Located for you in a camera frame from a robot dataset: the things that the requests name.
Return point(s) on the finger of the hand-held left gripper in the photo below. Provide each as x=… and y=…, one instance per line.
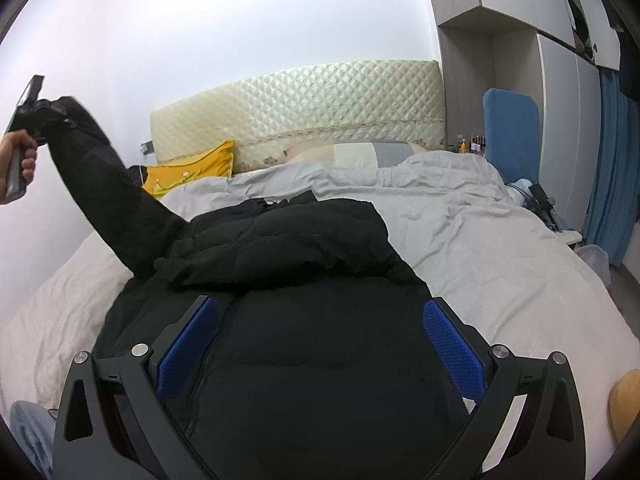
x=47, y=108

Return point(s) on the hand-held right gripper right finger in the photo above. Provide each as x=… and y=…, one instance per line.
x=457, y=350

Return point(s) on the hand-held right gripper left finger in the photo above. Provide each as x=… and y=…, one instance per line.
x=182, y=350

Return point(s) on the black puffer jacket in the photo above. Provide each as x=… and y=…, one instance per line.
x=300, y=340

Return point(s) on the person's left hand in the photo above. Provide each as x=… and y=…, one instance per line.
x=29, y=162

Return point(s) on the grey duvet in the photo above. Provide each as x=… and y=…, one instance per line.
x=440, y=195

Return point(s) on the white side table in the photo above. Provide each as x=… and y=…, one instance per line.
x=567, y=236

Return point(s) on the yellow pillow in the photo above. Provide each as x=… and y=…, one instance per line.
x=195, y=170

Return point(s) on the clear plastic bag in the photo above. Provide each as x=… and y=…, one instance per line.
x=595, y=262

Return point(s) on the black clip-on device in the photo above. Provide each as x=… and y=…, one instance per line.
x=542, y=200

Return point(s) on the person's jeans leg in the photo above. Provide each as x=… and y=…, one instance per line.
x=32, y=440

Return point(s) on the tan rounded object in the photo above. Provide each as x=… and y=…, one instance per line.
x=625, y=405

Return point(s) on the grey patchwork pillow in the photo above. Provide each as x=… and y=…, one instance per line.
x=350, y=152

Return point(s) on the blue padded chair back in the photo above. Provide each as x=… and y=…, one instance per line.
x=512, y=130

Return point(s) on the blue curtain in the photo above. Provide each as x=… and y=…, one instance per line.
x=612, y=170

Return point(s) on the white wardrobe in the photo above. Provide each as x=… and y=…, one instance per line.
x=560, y=130

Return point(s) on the cream quilted headboard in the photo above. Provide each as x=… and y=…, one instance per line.
x=310, y=110

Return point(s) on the grey wall socket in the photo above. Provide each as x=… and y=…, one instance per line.
x=146, y=148

